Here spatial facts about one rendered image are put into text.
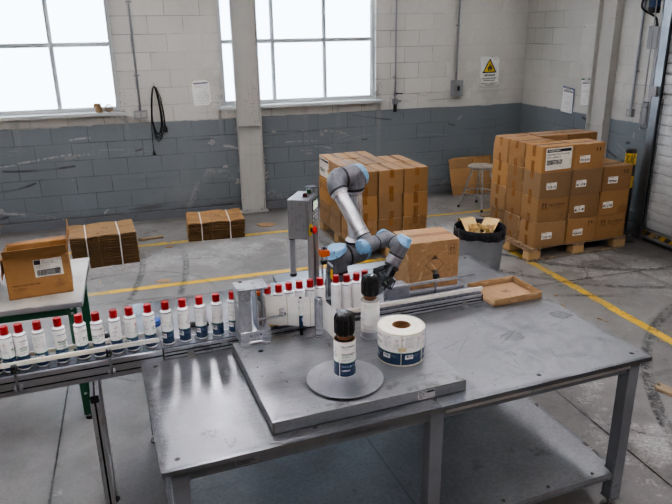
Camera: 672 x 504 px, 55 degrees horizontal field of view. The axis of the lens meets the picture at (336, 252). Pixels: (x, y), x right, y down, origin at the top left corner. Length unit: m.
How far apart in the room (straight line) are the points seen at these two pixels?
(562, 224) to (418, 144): 2.95
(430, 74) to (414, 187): 2.71
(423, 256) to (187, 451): 1.73
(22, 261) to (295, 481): 1.97
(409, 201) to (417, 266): 3.11
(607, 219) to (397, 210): 2.14
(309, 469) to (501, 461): 0.93
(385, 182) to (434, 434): 4.10
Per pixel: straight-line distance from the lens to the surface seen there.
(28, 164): 8.30
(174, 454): 2.38
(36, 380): 2.99
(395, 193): 6.51
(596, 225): 7.04
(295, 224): 2.97
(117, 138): 8.17
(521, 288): 3.71
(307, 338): 2.95
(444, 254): 3.55
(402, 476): 3.20
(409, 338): 2.66
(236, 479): 3.22
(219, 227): 7.32
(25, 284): 4.06
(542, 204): 6.53
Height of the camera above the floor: 2.20
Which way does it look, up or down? 19 degrees down
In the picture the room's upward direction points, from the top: 1 degrees counter-clockwise
